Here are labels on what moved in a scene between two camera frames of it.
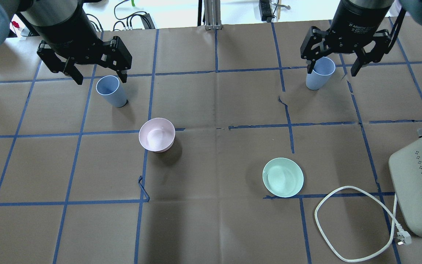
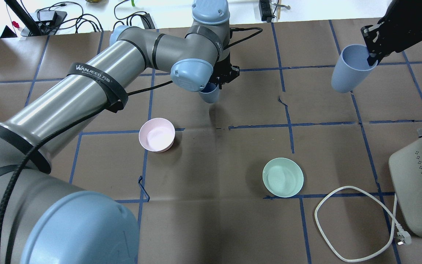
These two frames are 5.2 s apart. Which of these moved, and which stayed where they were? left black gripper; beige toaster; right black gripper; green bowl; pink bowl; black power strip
Moved: right black gripper; left black gripper
Stayed: beige toaster; black power strip; green bowl; pink bowl
